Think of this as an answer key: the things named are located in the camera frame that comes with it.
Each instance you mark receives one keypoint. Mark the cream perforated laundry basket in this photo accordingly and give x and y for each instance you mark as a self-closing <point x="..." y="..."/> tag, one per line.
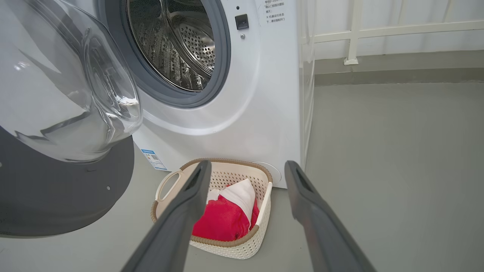
<point x="242" y="249"/>

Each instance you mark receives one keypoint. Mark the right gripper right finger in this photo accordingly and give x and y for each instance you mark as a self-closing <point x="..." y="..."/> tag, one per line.
<point x="321" y="234"/>

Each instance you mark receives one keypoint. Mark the dark round glass washer door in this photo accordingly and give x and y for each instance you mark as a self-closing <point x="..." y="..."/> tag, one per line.
<point x="56" y="113"/>

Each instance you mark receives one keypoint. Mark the red garment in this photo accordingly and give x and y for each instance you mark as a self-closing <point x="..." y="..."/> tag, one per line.
<point x="223" y="223"/>

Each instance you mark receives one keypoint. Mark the white garment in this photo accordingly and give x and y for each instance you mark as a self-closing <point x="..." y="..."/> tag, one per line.
<point x="240" y="196"/>

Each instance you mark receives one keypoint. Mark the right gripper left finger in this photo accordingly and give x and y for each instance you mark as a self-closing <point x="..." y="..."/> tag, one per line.
<point x="177" y="226"/>

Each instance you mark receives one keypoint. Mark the white metal railing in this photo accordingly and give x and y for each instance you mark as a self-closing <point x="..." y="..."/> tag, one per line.
<point x="355" y="34"/>

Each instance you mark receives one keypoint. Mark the white front-load washing machine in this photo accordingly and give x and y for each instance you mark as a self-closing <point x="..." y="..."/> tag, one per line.
<point x="257" y="113"/>

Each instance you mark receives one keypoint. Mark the blue energy label sticker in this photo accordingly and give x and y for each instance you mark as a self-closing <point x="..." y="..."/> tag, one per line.
<point x="154" y="160"/>

